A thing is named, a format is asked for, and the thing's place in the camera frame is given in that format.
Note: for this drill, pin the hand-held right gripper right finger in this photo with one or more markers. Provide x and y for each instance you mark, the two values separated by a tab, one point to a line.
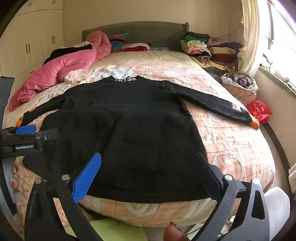
211	176

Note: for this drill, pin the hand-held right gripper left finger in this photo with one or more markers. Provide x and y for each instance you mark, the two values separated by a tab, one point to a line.
87	176

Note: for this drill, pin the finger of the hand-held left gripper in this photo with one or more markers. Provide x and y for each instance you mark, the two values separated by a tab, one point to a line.
25	129
45	137

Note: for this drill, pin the black sweater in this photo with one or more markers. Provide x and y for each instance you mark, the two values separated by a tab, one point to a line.
129	129

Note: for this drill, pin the stack of folded clothes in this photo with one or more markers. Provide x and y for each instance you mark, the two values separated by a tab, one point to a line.
208	51

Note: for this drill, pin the pile of clothes at headboard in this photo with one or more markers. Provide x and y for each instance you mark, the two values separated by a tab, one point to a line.
148	32

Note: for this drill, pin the person's left hand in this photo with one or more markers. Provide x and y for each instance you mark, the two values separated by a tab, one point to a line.
15	183

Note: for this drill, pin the person's right hand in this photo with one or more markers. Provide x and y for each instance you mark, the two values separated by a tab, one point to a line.
174	233

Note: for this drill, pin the peach floral bed blanket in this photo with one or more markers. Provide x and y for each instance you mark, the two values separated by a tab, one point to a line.
231	148

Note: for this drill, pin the person's green clothing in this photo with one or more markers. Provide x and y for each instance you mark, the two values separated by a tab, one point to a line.
113	229

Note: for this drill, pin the pink quilt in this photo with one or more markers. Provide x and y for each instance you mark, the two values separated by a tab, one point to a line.
57	67

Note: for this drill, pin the red plastic bag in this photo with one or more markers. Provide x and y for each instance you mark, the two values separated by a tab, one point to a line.
259	111

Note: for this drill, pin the black cloth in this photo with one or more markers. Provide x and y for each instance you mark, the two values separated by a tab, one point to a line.
62	52

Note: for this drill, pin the cream wardrobe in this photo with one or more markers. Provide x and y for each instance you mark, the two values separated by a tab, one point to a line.
32	34

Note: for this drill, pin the green window sill cloth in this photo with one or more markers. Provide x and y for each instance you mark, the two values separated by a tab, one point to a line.
277	80

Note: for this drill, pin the red cloth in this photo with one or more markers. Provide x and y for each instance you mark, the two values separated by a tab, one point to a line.
136	48

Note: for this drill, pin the blue patterned cloth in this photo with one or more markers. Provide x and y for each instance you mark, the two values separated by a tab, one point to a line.
160	48

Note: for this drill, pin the cream curtain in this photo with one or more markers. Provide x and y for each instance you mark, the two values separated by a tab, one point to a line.
251	34

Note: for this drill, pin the window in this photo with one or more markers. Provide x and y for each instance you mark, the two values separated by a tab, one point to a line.
282	27

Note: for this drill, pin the dark bed frame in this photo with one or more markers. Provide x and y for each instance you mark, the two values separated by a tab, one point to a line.
278	143

